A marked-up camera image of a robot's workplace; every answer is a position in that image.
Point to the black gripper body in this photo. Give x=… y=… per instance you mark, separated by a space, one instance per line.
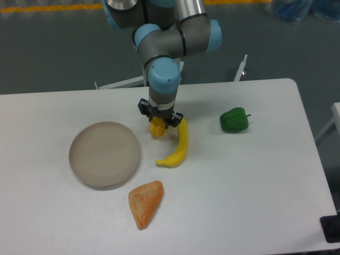
x=165 y=114

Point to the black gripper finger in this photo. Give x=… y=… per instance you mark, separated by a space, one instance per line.
x=144 y=109
x=173 y=119

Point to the yellow toy bell pepper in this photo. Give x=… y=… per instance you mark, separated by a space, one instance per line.
x=157 y=127

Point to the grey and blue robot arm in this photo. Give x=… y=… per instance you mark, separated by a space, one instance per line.
x=164 y=32

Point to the green toy bell pepper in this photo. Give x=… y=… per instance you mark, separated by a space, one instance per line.
x=235 y=120

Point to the yellow toy banana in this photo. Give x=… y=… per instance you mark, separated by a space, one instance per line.
x=178 y=156

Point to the beige round plate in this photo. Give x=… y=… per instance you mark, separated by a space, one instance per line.
x=105 y=155

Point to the orange toy bread slice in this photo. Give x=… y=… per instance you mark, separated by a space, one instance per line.
x=144 y=201

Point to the black device at table edge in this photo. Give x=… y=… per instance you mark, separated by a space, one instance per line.
x=330 y=227

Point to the white metal frame bracket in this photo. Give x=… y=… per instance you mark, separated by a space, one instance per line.
x=241 y=70

